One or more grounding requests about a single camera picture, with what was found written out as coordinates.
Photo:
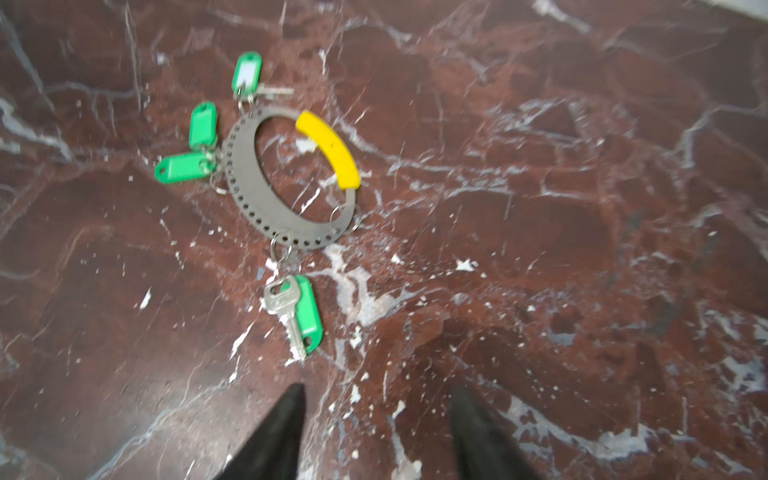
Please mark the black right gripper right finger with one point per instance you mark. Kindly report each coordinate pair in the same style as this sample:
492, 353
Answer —
482, 449

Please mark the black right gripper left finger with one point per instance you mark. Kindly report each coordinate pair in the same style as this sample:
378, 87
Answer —
272, 451

